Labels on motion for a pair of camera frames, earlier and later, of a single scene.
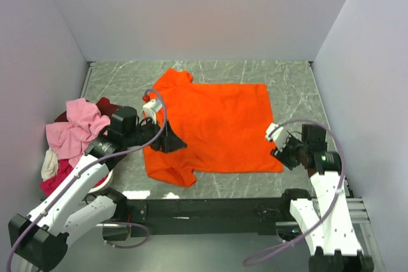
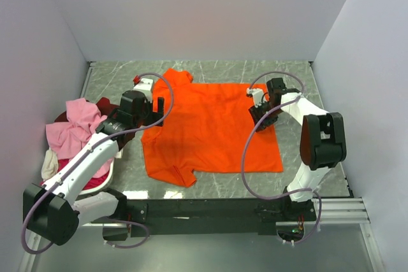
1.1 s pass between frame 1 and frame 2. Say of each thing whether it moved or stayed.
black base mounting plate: stayed
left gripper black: moved
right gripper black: moved
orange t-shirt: stayed
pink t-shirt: stayed
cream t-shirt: stayed
